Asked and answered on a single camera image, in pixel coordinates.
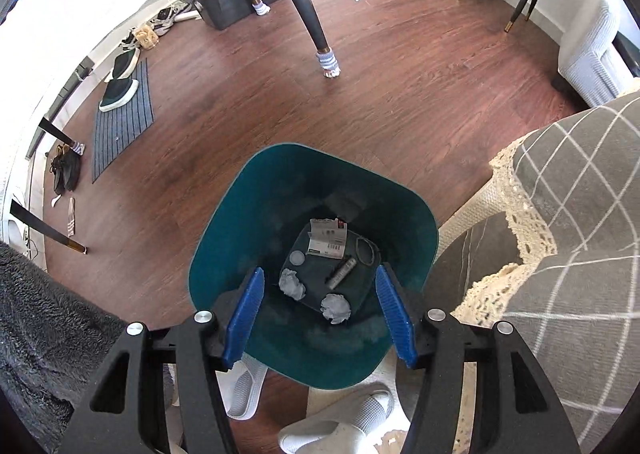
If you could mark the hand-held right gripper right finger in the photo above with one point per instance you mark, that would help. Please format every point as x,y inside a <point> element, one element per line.
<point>395,316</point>

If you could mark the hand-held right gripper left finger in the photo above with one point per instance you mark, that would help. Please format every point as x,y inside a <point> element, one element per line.
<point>245,319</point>

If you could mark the white paper ball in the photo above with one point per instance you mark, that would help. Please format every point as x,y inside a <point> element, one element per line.
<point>292,284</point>
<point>335,308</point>

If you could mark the dark slim tube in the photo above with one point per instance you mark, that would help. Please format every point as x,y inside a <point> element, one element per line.
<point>341,272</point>

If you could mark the thin rubber band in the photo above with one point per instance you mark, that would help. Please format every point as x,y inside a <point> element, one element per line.
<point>358,249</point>

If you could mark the white round lid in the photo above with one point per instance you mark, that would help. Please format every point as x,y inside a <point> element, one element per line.
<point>298,257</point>

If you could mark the dark teal trash bin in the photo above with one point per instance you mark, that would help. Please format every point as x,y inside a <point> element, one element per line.
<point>240,234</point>

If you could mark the white printed paper card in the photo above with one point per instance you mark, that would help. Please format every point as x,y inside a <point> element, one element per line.
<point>327,239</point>

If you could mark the grey white slipper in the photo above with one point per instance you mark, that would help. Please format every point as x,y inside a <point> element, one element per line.
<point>245,389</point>
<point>340,414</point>

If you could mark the beige sandals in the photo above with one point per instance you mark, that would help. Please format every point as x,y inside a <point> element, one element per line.
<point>145,37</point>

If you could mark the black white slip-on shoe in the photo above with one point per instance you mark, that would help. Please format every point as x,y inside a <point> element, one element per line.
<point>122,65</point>
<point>119,94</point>

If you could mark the grey sneakers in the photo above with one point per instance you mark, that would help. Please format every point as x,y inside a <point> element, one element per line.
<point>167,18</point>

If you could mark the dark striped doormat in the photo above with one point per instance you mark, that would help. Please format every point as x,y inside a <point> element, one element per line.
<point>125,129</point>

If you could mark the grey fuzzy clothing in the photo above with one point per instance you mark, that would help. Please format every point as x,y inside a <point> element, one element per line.
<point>50,324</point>

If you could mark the dark brown shoe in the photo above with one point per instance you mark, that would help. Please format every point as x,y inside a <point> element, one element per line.
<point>72,167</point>
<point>59,174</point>

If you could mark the grey checked tablecloth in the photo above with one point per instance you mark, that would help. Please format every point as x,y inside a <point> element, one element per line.
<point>575,214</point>

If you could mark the dark leg gold tip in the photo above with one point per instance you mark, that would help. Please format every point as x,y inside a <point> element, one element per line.
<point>45,226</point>

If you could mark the grey armchair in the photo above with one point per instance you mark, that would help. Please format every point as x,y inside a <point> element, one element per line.
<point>590,59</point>

